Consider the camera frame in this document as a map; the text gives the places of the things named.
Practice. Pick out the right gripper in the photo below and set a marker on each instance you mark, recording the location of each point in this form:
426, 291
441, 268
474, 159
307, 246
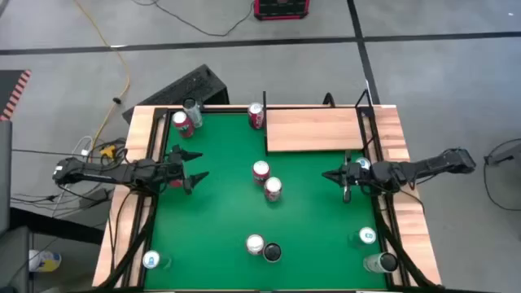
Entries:
358, 175

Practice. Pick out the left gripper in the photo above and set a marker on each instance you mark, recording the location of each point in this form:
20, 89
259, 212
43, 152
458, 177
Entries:
175, 169

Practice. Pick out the red Fanta strawberry can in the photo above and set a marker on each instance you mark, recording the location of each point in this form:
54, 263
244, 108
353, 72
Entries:
261, 173
184, 126
176, 183

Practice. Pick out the white Celsius energy can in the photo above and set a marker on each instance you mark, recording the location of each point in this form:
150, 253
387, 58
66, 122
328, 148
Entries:
272, 252
194, 116
380, 262

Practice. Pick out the green can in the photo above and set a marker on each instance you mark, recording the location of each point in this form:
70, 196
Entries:
367, 235

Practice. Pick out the red Coca-Cola can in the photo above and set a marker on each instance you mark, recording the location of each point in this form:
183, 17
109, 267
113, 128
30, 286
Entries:
272, 191
255, 244

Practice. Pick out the blue silver Red Bull can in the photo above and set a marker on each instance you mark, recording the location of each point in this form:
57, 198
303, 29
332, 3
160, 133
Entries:
363, 162
151, 259

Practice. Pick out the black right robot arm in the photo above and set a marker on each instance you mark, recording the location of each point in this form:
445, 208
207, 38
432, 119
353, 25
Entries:
427, 167

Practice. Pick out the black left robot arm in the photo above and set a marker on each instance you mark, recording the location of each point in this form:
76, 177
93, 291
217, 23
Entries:
102, 173

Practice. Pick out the green table mat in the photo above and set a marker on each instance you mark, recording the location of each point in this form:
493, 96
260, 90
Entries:
228, 219

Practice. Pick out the Star Wars Coca-Cola can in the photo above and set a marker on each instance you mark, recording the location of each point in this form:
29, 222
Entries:
255, 118

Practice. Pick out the black computer tower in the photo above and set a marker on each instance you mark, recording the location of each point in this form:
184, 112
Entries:
183, 87

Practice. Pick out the yellow power plug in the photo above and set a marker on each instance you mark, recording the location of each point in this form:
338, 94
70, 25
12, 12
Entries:
108, 151

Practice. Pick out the black power brick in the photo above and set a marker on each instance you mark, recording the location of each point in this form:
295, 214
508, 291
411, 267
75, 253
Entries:
99, 195

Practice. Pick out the grey stand base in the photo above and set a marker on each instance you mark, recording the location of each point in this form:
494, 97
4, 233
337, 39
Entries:
506, 156

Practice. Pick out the white blue yellow container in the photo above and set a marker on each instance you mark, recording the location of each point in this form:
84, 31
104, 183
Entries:
45, 260

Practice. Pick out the red and black crate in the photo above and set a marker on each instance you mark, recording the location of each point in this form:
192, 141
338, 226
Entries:
281, 8

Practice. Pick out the grey cabinet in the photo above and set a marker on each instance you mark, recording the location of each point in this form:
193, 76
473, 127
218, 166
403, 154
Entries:
5, 175

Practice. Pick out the black mat orange striped edge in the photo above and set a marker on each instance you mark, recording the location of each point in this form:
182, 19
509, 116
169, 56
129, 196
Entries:
10, 89

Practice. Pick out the grey box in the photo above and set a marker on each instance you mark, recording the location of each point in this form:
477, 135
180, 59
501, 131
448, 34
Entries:
14, 260

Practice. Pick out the black aluminium table frame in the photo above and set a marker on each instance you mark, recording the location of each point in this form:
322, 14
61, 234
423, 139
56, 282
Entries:
228, 109

